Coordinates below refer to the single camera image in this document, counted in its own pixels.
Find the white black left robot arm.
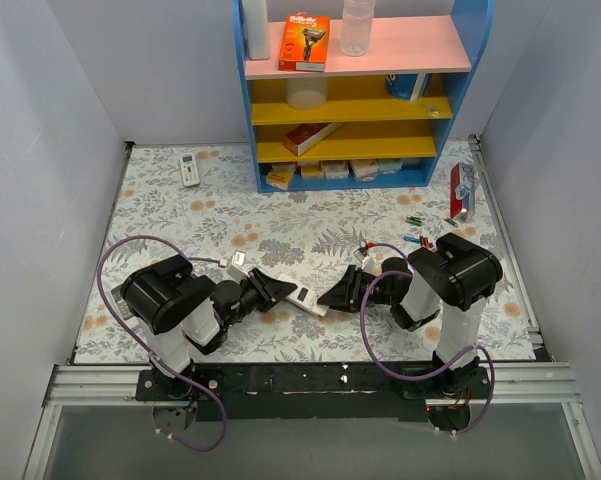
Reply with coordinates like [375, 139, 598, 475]
[120, 255, 297, 400]

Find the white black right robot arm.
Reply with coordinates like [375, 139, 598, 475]
[318, 233, 503, 398]

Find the grey calculator remote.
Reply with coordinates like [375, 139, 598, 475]
[111, 285, 133, 320]

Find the white air conditioner remote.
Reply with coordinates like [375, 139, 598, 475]
[179, 154, 200, 188]

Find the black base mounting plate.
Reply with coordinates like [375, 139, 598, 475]
[135, 362, 491, 423]

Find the yellow red small box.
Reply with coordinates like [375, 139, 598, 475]
[265, 163, 297, 191]

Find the tissue pack green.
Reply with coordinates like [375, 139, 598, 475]
[377, 158, 403, 175]

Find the red toothpaste box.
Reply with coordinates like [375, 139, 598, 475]
[450, 163, 476, 221]

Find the blue shelf unit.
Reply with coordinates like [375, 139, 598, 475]
[232, 1, 495, 193]

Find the white translucent cup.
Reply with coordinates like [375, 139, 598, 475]
[285, 77, 329, 110]

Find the orange razor box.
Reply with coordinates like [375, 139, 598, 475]
[278, 12, 331, 72]

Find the white bottle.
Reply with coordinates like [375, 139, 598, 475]
[241, 0, 270, 60]

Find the clear plastic bottle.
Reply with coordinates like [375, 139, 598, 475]
[340, 0, 376, 57]

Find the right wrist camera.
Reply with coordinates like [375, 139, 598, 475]
[353, 243, 375, 273]

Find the aluminium frame rail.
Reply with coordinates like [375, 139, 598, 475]
[43, 364, 146, 407]

